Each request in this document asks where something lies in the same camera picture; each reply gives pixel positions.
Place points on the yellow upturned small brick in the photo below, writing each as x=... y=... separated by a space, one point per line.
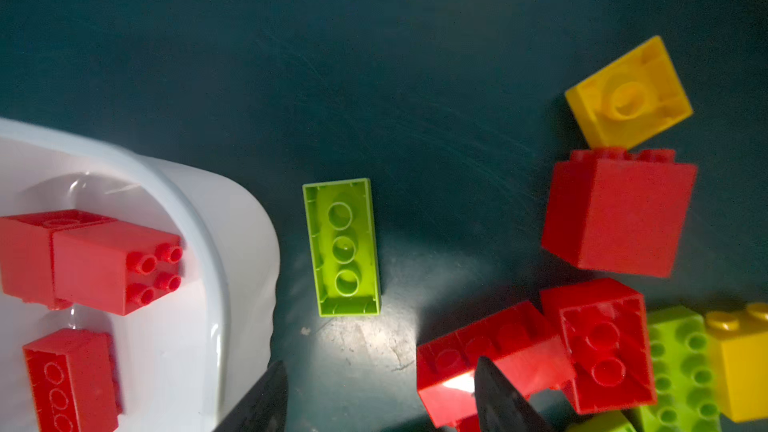
x=631 y=100

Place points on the red small brick low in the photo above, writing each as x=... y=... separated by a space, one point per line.
x=468 y=424

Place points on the green brick low middle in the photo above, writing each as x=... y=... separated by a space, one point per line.
x=613 y=421

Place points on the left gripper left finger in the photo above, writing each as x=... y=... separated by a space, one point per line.
x=263 y=407

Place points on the red square brick centre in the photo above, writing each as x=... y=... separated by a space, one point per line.
x=603 y=326

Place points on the white tray left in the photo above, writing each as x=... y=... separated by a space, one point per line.
x=184 y=361

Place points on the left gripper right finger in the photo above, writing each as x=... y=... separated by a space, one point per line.
x=500 y=406

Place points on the green studded brick centre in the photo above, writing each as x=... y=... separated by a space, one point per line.
x=683 y=375

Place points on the green brick upturned left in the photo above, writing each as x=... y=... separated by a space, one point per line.
x=343 y=247

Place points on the yellow brick centre right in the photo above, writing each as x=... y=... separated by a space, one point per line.
x=738 y=355

